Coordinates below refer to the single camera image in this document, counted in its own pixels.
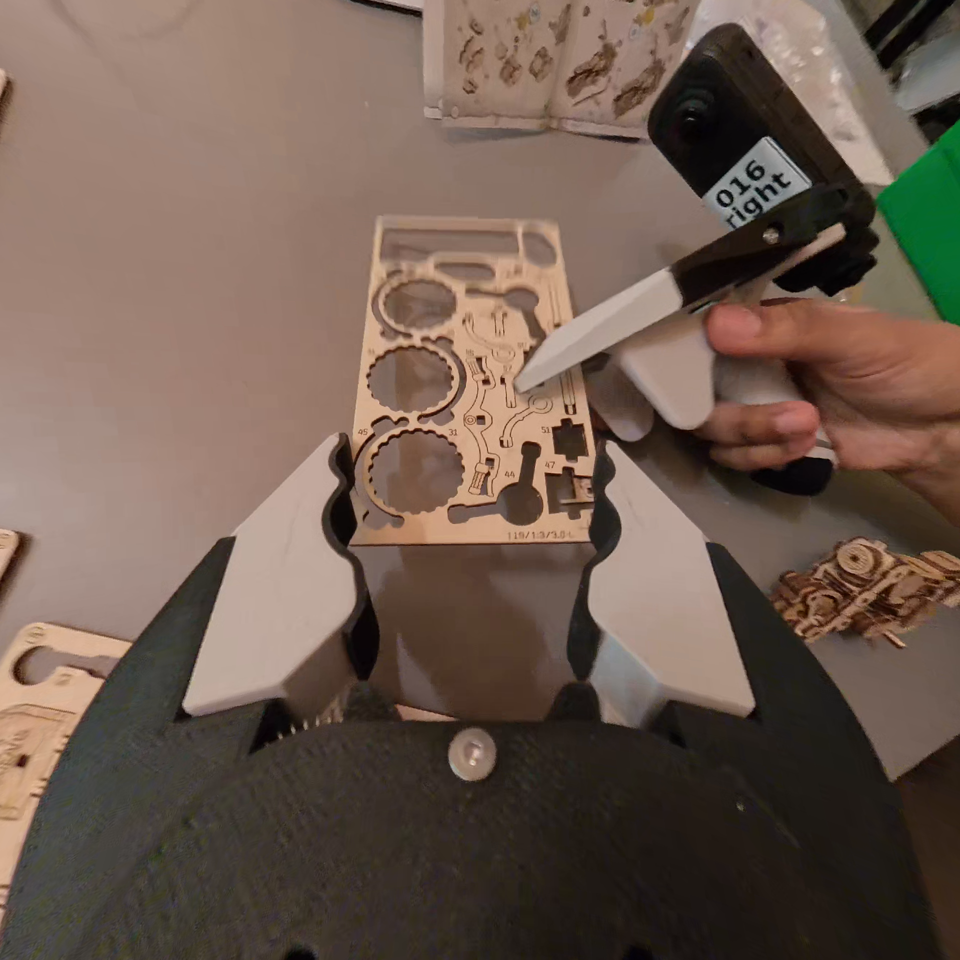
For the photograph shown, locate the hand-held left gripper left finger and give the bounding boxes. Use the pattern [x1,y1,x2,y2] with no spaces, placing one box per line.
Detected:
[182,432,381,717]

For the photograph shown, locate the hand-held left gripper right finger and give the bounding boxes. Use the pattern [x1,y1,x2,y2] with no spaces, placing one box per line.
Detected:
[566,440,756,730]

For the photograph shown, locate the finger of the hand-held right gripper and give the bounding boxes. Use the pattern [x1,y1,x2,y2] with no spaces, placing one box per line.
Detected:
[516,267,714,393]

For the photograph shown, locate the wooden puzzle sheet gear holes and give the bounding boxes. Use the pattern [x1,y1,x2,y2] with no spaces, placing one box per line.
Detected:
[348,216,601,546]

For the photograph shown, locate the grey desk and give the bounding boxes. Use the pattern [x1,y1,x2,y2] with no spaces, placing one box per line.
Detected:
[0,0,960,785]

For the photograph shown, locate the person's right hand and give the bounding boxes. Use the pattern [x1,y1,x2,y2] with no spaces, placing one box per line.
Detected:
[697,298,960,526]

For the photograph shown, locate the clear plastic bag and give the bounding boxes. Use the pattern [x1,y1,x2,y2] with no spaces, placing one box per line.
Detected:
[821,30,927,185]

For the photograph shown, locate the assembled wooden model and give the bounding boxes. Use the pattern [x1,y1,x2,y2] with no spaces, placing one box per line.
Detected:
[771,537,960,648]

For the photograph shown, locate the green plastic bin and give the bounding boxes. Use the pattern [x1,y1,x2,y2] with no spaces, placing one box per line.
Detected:
[876,138,960,327]

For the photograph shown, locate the illustrated instruction booklet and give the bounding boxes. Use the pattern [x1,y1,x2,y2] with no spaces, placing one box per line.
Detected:
[422,0,702,140]

